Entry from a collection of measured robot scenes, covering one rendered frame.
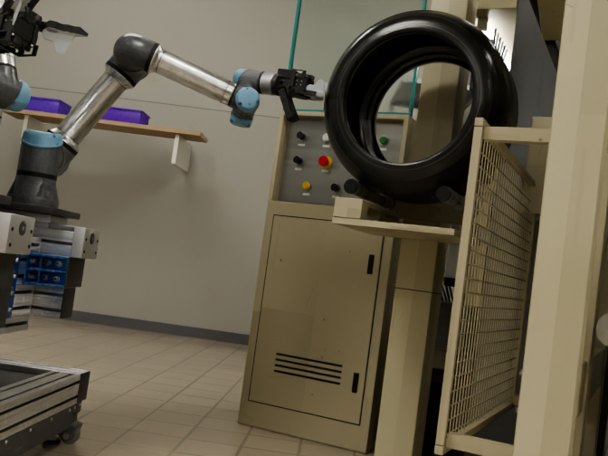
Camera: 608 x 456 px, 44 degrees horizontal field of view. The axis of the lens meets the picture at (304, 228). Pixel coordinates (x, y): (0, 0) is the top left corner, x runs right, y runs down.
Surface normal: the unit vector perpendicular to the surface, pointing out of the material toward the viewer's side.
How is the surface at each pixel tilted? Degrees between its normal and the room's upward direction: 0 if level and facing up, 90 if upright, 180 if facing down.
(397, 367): 90
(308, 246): 90
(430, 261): 90
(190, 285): 90
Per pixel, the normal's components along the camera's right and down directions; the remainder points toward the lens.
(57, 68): -0.04, -0.07
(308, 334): -0.41, -0.11
